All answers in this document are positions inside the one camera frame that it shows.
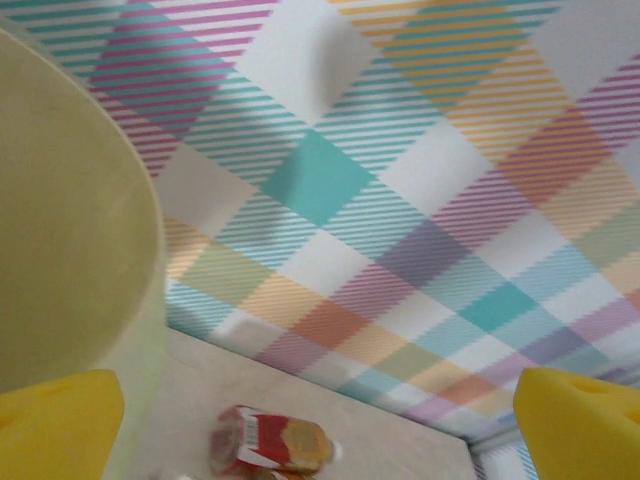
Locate cream plastic waste bin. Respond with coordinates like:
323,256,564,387
0,24,169,480

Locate pale yellow-green bin liner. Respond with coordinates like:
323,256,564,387
0,24,169,480

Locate red and gold tea bottle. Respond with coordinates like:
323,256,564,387
206,402,345,476

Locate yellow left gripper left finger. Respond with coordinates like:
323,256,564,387
0,368,126,480

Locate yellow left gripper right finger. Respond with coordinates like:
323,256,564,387
513,367,640,480

